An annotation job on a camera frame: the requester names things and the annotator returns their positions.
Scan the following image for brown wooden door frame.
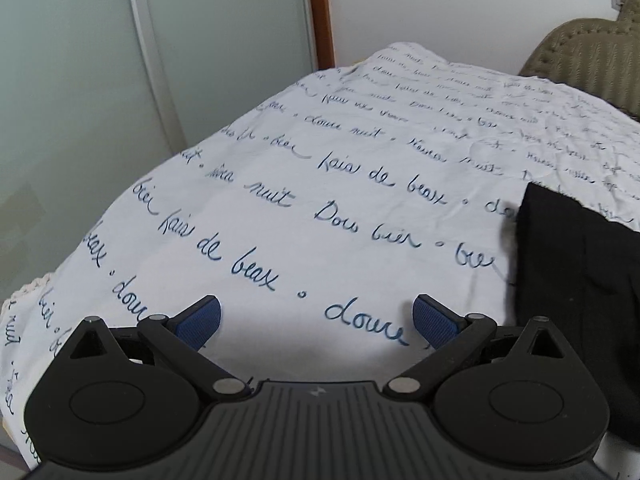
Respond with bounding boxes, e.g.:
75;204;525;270
305;0;336;71

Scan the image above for white script-printed bed sheet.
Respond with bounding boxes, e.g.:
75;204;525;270
0;42;640;480

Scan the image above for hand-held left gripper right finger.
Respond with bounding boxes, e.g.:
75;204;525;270
382;296;566;402

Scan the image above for frosted glass flower door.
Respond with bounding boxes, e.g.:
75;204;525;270
0;0;317;306

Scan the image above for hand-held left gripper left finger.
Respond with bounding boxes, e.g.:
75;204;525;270
67;296;251;402

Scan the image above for olive upholstered headboard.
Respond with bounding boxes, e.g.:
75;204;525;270
517;0;640;123

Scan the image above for black pants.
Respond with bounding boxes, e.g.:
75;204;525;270
515;182;640;448

